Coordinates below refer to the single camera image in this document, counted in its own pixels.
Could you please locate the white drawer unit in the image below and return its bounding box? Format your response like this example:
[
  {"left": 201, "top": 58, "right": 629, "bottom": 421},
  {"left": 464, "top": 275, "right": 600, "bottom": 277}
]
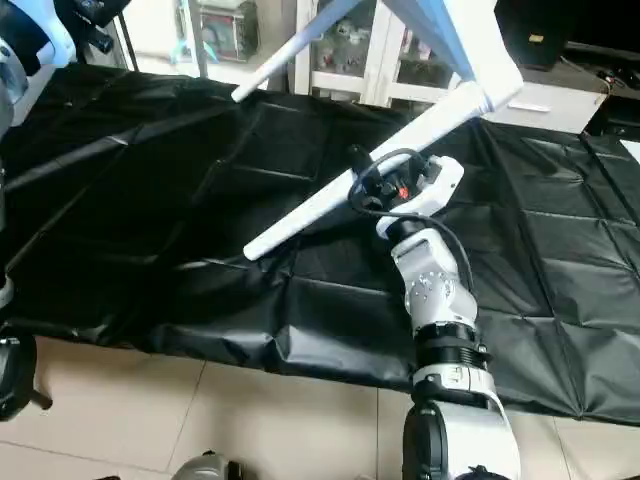
[{"left": 480, "top": 78, "right": 603, "bottom": 137}]

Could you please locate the white plastic table leg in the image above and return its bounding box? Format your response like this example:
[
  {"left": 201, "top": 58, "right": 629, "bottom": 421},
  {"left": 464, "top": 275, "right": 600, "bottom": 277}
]
[
  {"left": 230, "top": 0, "right": 363, "bottom": 103},
  {"left": 243, "top": 84, "right": 486, "bottom": 263}
]

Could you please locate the black metal bench leg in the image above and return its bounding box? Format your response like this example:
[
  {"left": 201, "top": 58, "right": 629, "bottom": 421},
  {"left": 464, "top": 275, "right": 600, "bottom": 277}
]
[{"left": 20, "top": 385, "right": 53, "bottom": 411}]

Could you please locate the dark grey floor object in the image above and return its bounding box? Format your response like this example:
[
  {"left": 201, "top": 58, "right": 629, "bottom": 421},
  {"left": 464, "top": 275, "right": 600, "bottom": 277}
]
[{"left": 170, "top": 450, "right": 243, "bottom": 480}]

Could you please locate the black work mat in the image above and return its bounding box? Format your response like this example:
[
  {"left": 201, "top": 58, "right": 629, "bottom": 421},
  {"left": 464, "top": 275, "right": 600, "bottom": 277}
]
[{"left": 0, "top": 60, "right": 640, "bottom": 423}]

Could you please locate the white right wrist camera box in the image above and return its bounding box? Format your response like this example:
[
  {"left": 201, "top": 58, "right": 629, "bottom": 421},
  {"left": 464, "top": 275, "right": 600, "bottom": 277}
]
[{"left": 418, "top": 155, "right": 467, "bottom": 217}]

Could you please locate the white glass-door cabinet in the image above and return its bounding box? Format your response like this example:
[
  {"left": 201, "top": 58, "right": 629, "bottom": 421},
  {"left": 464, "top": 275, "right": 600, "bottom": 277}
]
[{"left": 295, "top": 0, "right": 471, "bottom": 107}]

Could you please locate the blue grey floor appliance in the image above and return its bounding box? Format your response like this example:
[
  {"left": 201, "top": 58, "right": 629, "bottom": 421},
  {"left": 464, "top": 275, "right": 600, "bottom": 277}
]
[{"left": 185, "top": 0, "right": 261, "bottom": 63}]

